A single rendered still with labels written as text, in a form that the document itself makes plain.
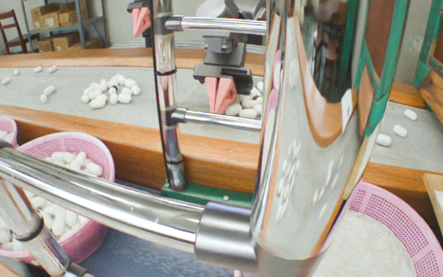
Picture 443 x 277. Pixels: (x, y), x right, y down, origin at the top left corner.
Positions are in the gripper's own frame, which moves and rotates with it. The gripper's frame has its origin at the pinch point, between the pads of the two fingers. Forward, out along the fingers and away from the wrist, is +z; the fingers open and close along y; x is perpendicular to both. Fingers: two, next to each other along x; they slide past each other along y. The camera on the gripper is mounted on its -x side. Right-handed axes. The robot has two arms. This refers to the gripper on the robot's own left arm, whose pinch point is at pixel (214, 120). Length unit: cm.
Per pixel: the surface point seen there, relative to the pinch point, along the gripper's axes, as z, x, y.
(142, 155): 8.9, -6.4, -8.5
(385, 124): -8.0, 9.3, 35.3
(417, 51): -142, 153, 133
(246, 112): -3.1, 2.7, 4.7
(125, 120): 2.3, 0.2, -17.8
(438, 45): -35, 9, 54
